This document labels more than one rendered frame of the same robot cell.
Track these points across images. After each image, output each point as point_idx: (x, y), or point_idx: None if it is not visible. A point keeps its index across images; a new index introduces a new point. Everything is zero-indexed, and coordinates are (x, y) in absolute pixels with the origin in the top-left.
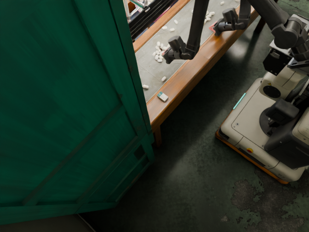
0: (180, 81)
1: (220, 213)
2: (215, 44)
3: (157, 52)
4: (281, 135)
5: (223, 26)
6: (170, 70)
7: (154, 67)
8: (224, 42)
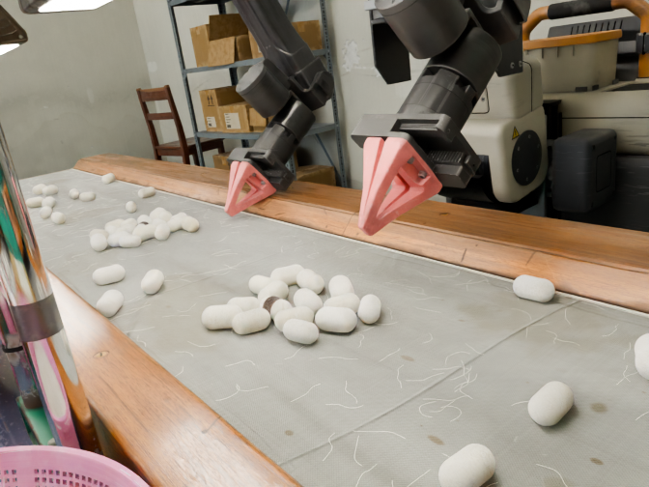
0: (545, 230)
1: None
2: (327, 192)
3: (297, 307)
4: (636, 215)
5: (282, 132)
6: (449, 282)
7: (421, 335)
8: (324, 185)
